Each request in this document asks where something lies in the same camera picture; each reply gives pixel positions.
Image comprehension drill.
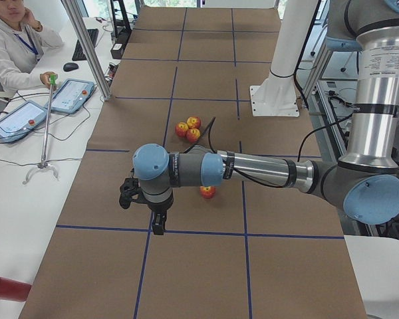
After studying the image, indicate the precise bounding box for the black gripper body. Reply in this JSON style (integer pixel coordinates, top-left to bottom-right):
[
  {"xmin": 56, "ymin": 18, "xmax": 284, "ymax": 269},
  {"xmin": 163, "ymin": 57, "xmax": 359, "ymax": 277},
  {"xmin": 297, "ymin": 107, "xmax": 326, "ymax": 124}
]
[{"xmin": 148, "ymin": 197, "xmax": 173, "ymax": 219}]

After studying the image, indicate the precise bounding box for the red yellow apple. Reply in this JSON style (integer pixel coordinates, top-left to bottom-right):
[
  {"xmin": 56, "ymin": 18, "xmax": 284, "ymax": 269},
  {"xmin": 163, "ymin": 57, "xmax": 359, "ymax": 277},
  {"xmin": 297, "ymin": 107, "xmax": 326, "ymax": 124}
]
[
  {"xmin": 199, "ymin": 186, "xmax": 216, "ymax": 199},
  {"xmin": 186, "ymin": 128, "xmax": 201, "ymax": 144},
  {"xmin": 186, "ymin": 116, "xmax": 201, "ymax": 129},
  {"xmin": 175, "ymin": 122, "xmax": 189, "ymax": 138}
]

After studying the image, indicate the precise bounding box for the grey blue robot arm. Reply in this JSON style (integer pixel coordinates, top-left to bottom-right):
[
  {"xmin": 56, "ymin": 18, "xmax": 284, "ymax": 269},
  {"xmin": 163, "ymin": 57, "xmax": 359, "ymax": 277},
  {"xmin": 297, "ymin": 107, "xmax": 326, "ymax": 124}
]
[{"xmin": 119, "ymin": 1, "xmax": 399, "ymax": 235}]

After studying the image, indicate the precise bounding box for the red yellow apple front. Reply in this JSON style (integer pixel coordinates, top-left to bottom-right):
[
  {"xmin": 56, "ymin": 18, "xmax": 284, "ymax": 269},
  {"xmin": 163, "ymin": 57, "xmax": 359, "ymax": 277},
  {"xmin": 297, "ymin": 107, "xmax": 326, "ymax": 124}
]
[{"xmin": 186, "ymin": 128, "xmax": 201, "ymax": 144}]

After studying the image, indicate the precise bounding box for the red yellow apple top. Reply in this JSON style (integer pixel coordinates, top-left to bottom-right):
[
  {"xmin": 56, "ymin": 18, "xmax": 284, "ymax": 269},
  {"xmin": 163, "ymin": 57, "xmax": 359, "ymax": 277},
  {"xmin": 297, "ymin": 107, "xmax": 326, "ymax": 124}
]
[{"xmin": 186, "ymin": 116, "xmax": 201, "ymax": 129}]

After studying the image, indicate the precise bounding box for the brown paper table cover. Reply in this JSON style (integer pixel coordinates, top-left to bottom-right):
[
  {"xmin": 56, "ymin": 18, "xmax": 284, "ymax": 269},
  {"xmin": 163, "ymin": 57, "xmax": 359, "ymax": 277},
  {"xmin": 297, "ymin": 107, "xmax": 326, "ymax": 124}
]
[{"xmin": 21, "ymin": 8, "xmax": 366, "ymax": 318}]

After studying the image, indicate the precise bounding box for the metal reacher grabber stick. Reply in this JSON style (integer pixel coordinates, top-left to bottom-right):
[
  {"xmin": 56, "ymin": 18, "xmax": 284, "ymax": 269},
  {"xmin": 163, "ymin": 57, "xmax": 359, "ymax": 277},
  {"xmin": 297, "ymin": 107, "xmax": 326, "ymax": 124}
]
[{"xmin": 22, "ymin": 74, "xmax": 59, "ymax": 185}]

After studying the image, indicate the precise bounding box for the teach pendant far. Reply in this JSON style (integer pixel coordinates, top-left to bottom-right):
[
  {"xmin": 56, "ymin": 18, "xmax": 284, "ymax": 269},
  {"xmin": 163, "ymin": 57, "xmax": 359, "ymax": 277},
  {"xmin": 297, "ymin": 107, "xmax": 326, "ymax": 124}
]
[{"xmin": 51, "ymin": 78, "xmax": 94, "ymax": 114}]

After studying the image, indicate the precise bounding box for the teach pendant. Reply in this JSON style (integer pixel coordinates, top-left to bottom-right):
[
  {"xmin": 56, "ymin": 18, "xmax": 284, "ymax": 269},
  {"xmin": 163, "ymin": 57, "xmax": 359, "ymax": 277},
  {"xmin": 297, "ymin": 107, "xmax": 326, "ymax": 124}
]
[
  {"xmin": 51, "ymin": 78, "xmax": 94, "ymax": 114},
  {"xmin": 0, "ymin": 100, "xmax": 47, "ymax": 143}
]

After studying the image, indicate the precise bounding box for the black box on desk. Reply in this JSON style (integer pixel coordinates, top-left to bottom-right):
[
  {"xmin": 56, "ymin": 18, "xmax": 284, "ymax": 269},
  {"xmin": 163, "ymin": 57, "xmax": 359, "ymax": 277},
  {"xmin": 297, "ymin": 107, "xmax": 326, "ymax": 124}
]
[{"xmin": 110, "ymin": 43, "xmax": 125, "ymax": 60}]

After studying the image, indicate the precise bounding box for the teach pendant near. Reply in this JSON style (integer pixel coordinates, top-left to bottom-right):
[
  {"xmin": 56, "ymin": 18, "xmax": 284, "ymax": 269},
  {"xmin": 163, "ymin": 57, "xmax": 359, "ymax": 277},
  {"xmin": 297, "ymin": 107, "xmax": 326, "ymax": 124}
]
[{"xmin": 0, "ymin": 100, "xmax": 47, "ymax": 143}]

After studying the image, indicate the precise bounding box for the black computer mouse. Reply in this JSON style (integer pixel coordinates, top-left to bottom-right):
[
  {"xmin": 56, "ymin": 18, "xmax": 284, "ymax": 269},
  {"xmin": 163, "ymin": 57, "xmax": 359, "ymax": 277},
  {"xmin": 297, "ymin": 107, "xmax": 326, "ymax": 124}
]
[{"xmin": 63, "ymin": 62, "xmax": 79, "ymax": 72}]

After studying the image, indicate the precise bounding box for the black keyboard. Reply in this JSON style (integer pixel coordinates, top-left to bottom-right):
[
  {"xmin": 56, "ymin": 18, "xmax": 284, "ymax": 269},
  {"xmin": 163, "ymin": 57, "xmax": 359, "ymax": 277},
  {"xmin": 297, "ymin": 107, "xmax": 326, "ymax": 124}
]
[{"xmin": 71, "ymin": 28, "xmax": 100, "ymax": 62}]

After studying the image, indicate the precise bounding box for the red cylinder object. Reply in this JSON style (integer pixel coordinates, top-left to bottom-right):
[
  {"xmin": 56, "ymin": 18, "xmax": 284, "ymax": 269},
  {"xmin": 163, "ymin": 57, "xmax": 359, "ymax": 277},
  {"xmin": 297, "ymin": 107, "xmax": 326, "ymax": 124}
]
[{"xmin": 0, "ymin": 277, "xmax": 32, "ymax": 302}]

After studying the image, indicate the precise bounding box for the person in white hoodie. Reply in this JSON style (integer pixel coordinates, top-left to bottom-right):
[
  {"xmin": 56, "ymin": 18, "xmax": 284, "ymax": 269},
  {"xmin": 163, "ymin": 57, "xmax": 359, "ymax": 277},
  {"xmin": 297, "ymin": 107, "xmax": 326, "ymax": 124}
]
[{"xmin": 0, "ymin": 1, "xmax": 63, "ymax": 92}]

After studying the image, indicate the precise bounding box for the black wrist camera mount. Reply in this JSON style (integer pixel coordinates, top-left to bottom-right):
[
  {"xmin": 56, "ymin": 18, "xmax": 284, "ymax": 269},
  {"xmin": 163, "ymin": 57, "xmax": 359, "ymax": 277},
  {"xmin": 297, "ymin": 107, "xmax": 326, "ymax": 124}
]
[{"xmin": 119, "ymin": 177, "xmax": 147, "ymax": 209}]

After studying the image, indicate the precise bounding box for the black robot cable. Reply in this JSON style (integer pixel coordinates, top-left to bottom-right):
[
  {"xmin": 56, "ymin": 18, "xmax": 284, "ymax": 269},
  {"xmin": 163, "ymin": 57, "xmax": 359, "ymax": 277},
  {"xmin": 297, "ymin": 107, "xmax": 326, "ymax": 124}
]
[{"xmin": 185, "ymin": 116, "xmax": 356, "ymax": 189}]

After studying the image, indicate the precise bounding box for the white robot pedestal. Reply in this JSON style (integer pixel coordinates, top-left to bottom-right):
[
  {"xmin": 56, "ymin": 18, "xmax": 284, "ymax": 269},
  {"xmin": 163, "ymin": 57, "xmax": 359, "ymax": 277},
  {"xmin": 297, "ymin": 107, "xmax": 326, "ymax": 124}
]
[{"xmin": 250, "ymin": 0, "xmax": 320, "ymax": 117}]

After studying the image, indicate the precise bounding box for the aluminium frame post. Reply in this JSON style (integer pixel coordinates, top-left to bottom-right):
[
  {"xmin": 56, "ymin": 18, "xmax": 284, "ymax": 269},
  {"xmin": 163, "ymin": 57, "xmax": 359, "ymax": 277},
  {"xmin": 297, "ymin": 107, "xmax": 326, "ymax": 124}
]
[{"xmin": 62, "ymin": 0, "xmax": 111, "ymax": 101}]

